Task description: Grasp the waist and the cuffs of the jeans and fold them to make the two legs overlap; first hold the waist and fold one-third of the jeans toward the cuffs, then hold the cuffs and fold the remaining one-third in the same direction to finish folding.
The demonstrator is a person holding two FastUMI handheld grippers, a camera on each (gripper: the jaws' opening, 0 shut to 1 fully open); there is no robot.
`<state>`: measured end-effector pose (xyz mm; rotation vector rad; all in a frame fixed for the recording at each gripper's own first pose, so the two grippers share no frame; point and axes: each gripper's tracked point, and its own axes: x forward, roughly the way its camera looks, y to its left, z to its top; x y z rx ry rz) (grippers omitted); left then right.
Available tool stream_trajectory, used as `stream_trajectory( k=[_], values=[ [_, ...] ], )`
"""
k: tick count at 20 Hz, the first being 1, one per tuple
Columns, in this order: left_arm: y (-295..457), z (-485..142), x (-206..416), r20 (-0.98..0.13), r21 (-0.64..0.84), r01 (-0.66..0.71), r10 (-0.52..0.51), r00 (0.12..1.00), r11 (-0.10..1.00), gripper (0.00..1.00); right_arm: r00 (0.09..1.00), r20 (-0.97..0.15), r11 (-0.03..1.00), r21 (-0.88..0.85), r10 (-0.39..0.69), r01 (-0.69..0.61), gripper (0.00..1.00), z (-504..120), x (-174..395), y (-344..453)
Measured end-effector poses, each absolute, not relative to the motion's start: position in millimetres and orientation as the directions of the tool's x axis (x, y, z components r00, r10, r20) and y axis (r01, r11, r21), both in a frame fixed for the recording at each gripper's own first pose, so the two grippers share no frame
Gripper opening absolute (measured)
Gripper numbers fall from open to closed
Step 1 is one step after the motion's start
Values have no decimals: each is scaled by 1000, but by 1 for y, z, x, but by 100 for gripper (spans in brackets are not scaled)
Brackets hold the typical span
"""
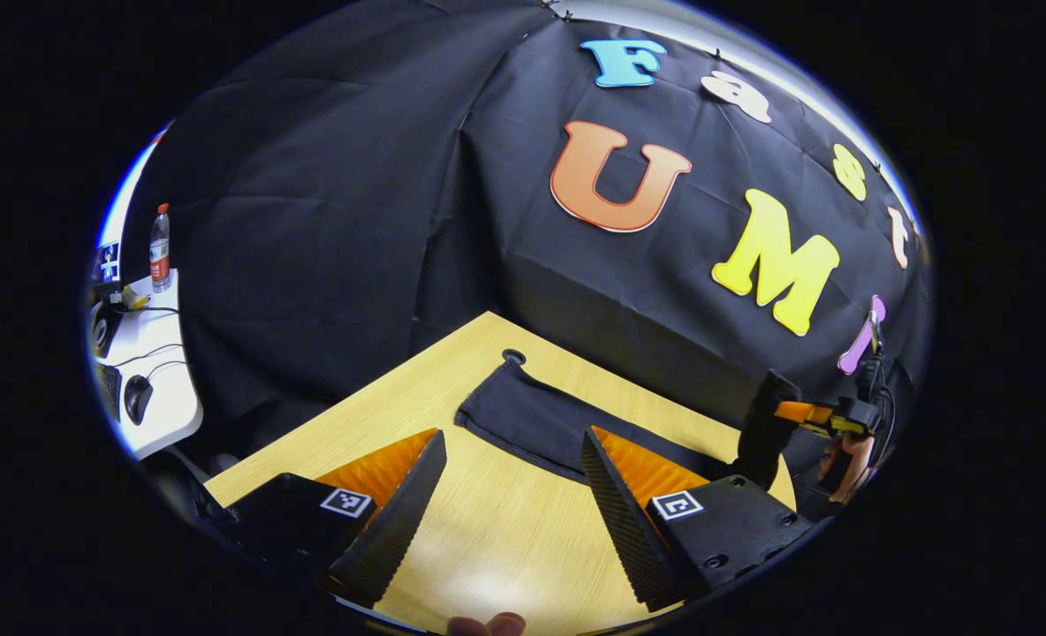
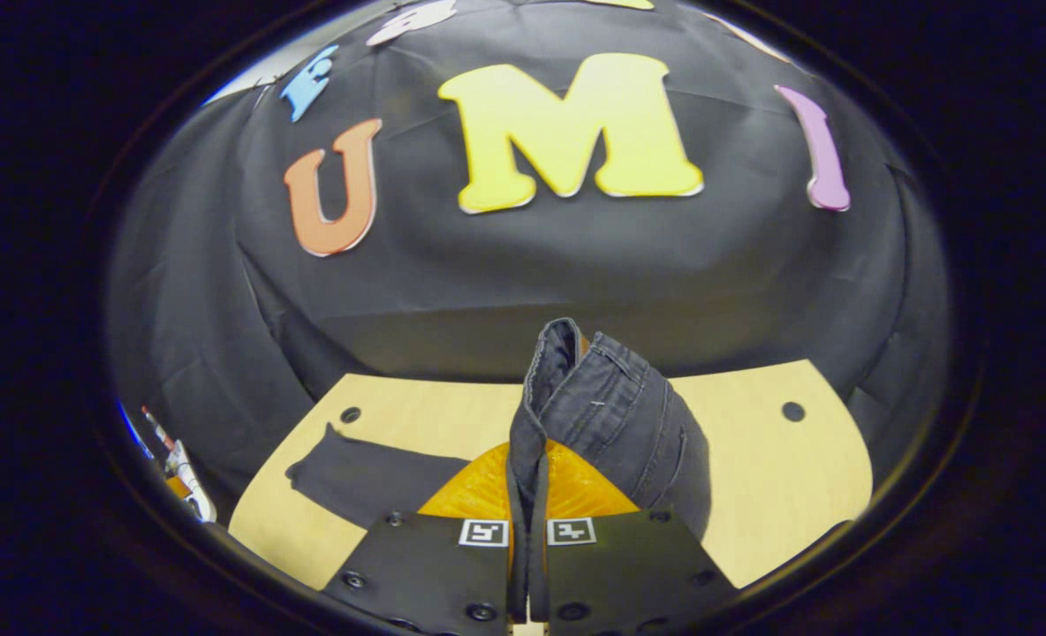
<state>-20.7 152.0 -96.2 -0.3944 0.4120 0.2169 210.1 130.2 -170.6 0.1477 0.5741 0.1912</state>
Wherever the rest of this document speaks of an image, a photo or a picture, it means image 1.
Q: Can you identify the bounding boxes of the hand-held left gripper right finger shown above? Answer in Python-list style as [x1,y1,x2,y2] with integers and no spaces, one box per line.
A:
[580,426,815,612]

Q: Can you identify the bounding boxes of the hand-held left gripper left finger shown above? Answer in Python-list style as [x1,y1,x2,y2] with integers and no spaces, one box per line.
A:
[221,428,449,610]

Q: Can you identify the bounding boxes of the black jeans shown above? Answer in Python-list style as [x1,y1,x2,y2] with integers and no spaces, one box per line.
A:
[454,358,804,491]

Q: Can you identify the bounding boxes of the white side table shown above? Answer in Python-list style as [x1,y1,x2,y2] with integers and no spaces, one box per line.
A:
[90,268,205,462]

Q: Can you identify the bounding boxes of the black computer mouse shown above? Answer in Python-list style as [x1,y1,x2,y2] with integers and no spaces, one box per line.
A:
[124,375,155,427]

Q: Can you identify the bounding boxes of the black backdrop cloth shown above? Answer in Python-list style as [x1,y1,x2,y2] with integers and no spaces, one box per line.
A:
[121,0,935,469]

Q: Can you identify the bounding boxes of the clear bottle with red label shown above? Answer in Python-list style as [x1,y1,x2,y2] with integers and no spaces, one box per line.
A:
[148,203,173,294]

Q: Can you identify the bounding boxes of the black white printed board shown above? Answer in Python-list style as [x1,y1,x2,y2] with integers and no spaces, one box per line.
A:
[92,240,123,285]

